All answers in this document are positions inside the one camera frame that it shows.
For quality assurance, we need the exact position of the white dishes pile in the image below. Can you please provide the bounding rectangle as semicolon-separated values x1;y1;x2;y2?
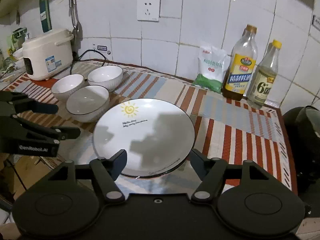
0;47;25;80

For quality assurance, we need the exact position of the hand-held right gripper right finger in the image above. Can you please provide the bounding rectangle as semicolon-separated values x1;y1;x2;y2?
190;149;269;204

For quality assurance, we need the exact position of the white rice cooker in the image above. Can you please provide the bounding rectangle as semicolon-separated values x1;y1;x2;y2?
22;28;75;81

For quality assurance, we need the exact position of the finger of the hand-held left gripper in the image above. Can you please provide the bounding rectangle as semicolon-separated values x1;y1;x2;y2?
0;91;59;117
12;115;81;143

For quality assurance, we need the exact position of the yellow cap vinegar bottle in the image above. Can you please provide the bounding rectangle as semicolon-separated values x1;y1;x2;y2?
247;39;282;109

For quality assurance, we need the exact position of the yellow label cooking wine bottle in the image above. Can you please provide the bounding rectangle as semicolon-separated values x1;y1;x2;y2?
222;24;258;102

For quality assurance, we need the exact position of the white and green salt bag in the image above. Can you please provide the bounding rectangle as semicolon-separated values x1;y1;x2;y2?
192;41;230;93

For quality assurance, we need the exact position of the white wall socket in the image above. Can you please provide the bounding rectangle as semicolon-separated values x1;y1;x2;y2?
137;0;160;22

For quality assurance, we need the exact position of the black cooking pot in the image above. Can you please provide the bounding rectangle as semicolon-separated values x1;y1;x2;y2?
282;106;320;193

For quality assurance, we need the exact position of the white ribbed bowl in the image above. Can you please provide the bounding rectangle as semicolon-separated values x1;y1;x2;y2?
51;74;85;102
65;85;110;123
87;65;123;92

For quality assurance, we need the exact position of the black power cord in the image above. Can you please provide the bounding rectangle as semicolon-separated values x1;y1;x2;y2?
67;49;105;82

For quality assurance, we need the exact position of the striped patchwork tablecloth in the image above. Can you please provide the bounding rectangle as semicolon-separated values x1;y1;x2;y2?
0;59;299;195

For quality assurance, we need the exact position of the white sun print plate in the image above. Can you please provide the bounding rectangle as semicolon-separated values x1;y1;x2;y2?
92;98;195;179

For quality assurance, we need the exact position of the hanging green slicer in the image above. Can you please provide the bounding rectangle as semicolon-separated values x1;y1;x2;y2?
40;0;52;33

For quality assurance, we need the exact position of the hanging metal spoon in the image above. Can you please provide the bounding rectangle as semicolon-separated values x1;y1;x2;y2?
70;0;82;40

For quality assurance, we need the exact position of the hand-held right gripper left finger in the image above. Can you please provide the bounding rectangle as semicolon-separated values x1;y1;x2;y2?
47;149;128;204

